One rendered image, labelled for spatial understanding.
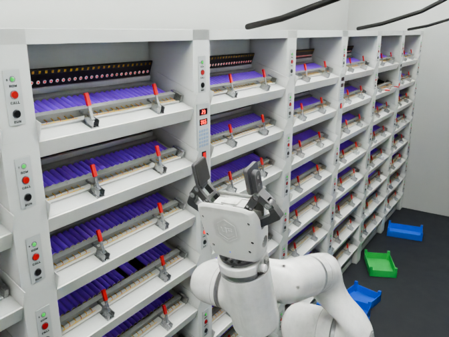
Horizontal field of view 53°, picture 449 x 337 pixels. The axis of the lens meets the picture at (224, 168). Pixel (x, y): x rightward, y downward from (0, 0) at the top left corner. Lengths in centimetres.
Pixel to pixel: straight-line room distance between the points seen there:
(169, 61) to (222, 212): 101
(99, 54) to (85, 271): 67
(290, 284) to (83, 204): 64
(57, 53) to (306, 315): 100
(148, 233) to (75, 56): 60
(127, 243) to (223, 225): 81
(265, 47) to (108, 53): 89
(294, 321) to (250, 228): 56
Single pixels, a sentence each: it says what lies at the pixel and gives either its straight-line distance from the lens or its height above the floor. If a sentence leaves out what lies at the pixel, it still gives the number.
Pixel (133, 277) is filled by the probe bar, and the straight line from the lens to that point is 162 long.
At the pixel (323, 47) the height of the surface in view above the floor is 171.
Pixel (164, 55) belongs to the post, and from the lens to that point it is 164.
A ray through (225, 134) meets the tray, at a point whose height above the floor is 139.
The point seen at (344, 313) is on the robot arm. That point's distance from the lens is 114.
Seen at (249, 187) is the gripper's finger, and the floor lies 159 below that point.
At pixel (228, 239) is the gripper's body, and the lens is 72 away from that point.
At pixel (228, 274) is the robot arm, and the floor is 143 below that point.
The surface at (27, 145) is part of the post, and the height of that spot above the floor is 155.
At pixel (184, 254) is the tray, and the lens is 177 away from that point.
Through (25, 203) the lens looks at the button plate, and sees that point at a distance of 118.
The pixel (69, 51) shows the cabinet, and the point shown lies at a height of 174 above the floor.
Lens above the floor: 180
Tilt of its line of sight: 17 degrees down
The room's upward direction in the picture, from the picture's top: straight up
